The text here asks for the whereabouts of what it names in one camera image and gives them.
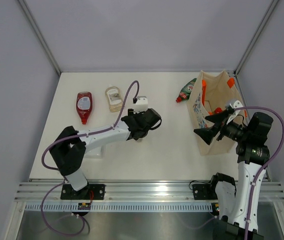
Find aluminium frame post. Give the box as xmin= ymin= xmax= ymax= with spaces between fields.
xmin=17 ymin=0 xmax=62 ymax=77
xmin=233 ymin=0 xmax=280 ymax=77

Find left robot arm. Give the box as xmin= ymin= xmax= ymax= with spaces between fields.
xmin=49 ymin=108 xmax=162 ymax=200

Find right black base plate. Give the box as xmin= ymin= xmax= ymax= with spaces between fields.
xmin=191 ymin=183 xmax=217 ymax=201

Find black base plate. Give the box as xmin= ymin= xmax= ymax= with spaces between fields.
xmin=191 ymin=183 xmax=217 ymax=201
xmin=60 ymin=183 xmax=106 ymax=200

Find left aluminium frame post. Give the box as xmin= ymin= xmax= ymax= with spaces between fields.
xmin=17 ymin=0 xmax=62 ymax=77

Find right aluminium frame post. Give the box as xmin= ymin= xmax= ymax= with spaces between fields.
xmin=233 ymin=0 xmax=280 ymax=77

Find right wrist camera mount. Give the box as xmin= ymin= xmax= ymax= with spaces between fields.
xmin=225 ymin=99 xmax=243 ymax=125

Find white slotted cable duct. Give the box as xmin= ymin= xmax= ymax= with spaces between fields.
xmin=25 ymin=202 xmax=212 ymax=213

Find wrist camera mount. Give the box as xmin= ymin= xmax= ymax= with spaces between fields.
xmin=133 ymin=96 xmax=148 ymax=114
xmin=225 ymin=99 xmax=243 ymax=125

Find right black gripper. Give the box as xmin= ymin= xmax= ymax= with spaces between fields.
xmin=194 ymin=109 xmax=250 ymax=145

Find yellow dish soap red cap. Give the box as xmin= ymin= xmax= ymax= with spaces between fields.
xmin=208 ymin=107 xmax=223 ymax=115

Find canvas bag orange handles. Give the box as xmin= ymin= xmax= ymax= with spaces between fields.
xmin=186 ymin=70 xmax=243 ymax=156

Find red ketchup bottle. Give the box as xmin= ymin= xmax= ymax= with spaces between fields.
xmin=76 ymin=91 xmax=93 ymax=125

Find aluminium mounting rail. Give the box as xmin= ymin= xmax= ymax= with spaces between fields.
xmin=14 ymin=178 xmax=284 ymax=203

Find green Fairy dish soap bottle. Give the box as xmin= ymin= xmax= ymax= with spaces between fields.
xmin=176 ymin=78 xmax=197 ymax=103

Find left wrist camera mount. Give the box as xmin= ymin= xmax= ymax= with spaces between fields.
xmin=133 ymin=96 xmax=148 ymax=114

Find clear Malory soap bottle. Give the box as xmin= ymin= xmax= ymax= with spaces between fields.
xmin=105 ymin=85 xmax=123 ymax=113

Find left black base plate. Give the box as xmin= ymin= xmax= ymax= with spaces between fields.
xmin=60 ymin=183 xmax=106 ymax=200

